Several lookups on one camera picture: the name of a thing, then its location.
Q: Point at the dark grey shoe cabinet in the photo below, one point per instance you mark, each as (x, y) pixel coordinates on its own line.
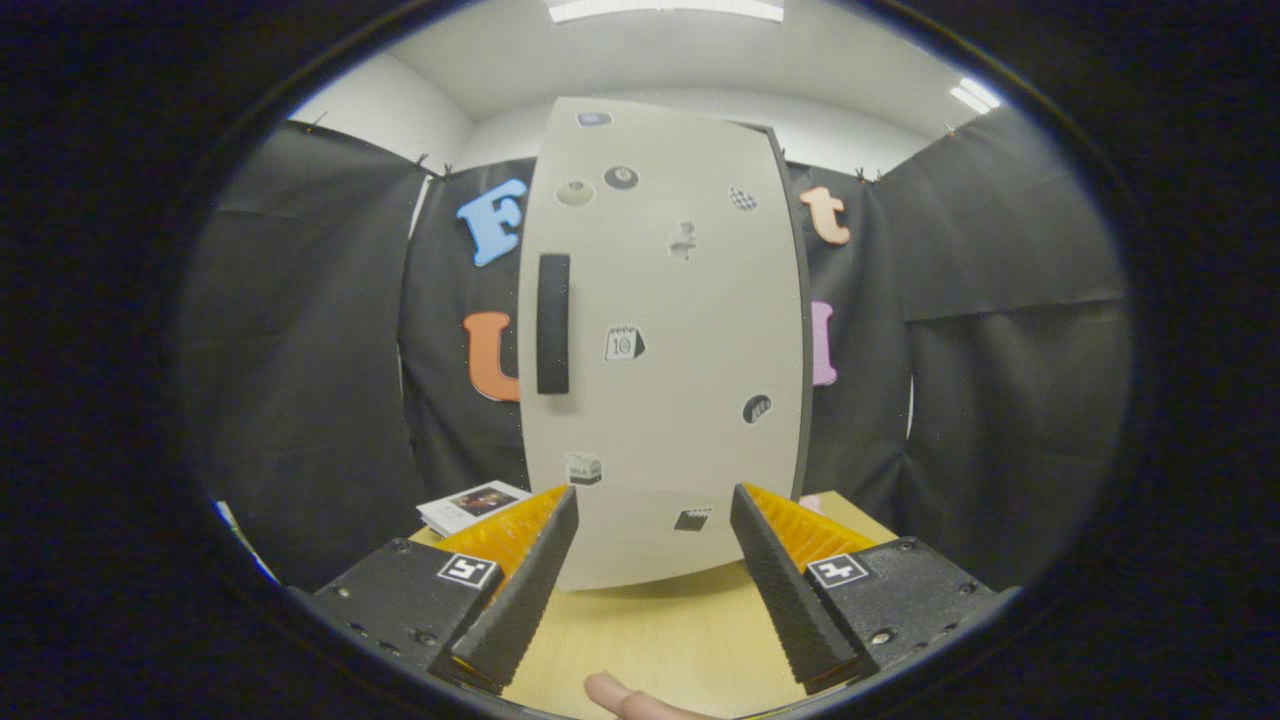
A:
(806, 300)

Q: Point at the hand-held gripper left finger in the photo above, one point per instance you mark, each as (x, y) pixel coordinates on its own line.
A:
(525, 600)

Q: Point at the white book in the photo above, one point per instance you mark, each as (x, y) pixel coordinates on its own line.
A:
(465, 505)

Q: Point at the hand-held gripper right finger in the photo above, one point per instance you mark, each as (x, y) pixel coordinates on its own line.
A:
(785, 600)

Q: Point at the small ceiling light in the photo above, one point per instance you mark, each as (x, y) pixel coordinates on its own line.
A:
(975, 96)

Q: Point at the green pink plush toy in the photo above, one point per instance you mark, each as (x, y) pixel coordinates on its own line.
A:
(812, 502)

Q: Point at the long ceiling light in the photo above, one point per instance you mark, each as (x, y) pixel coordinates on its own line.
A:
(665, 8)

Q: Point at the light grey shoe cabinet door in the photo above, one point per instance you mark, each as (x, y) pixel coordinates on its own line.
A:
(680, 450)

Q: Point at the black backdrop cloth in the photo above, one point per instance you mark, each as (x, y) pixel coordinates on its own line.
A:
(1000, 300)

